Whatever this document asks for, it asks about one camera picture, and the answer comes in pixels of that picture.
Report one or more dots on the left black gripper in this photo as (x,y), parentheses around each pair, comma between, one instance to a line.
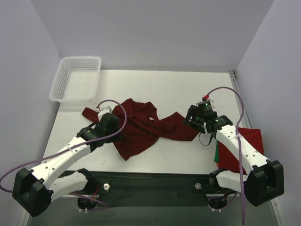
(113,121)

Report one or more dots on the folded green t shirt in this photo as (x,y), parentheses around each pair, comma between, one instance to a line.
(216,157)

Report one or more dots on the white plastic mesh basket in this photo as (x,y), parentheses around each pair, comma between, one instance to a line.
(76,80)

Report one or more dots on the folded bright red t shirt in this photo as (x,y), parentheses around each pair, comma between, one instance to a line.
(228,161)

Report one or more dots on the aluminium front rail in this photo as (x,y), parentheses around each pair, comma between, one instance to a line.
(235,191)

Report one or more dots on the aluminium right side rail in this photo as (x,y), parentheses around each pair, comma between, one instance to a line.
(245,123)

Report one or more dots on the aluminium rail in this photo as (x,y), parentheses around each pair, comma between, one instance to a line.
(245,123)
(235,191)

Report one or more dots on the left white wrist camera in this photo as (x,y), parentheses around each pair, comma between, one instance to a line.
(102,111)

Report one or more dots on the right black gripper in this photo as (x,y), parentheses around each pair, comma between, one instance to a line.
(191,117)

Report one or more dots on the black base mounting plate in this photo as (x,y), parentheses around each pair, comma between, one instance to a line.
(150,190)

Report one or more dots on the dark red t shirt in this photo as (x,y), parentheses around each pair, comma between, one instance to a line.
(143,128)

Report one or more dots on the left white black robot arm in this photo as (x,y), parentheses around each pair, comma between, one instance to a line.
(48,171)

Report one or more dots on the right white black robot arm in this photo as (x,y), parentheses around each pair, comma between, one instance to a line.
(263,179)

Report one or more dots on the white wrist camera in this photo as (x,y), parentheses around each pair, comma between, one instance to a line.
(102,111)
(207,98)

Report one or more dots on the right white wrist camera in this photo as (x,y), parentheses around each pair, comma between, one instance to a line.
(207,98)

